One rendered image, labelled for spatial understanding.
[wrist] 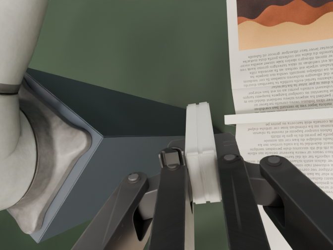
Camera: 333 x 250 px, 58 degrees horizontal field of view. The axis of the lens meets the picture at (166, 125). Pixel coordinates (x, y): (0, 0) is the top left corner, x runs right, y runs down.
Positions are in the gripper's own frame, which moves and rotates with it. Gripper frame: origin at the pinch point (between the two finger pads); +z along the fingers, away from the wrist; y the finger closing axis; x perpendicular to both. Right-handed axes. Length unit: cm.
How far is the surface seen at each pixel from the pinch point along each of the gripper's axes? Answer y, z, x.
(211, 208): -4, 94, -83
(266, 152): 5.6, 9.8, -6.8
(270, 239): 4.7, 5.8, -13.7
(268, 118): 6.0, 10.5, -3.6
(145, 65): -27, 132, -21
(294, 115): 8.2, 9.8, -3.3
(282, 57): 8.2, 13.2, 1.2
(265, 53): 6.8, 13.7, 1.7
